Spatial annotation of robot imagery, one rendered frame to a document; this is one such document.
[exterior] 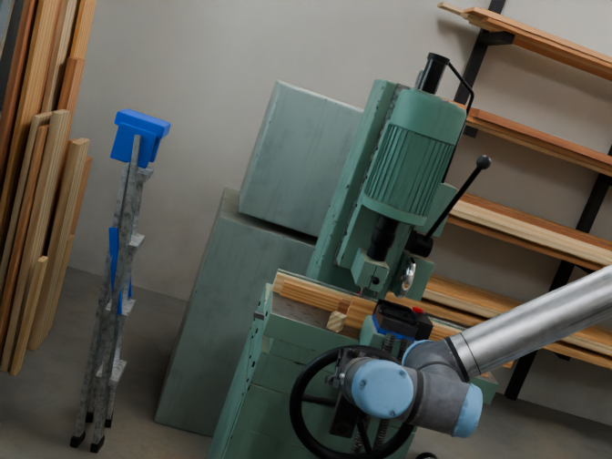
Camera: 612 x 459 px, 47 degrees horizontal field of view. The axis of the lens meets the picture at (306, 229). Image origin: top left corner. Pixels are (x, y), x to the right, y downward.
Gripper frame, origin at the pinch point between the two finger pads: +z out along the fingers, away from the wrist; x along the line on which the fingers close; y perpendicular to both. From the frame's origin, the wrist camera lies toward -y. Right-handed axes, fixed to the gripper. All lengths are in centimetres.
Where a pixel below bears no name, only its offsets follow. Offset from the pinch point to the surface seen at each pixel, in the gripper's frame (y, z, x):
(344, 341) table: 9.2, 22.0, -3.0
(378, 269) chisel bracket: 29.2, 26.7, -7.5
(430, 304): 45, 222, -82
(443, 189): 58, 39, -23
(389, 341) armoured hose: 11.5, 9.4, -10.5
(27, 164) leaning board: 42, 115, 109
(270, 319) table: 9.4, 21.9, 15.9
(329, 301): 18.3, 35.1, 1.2
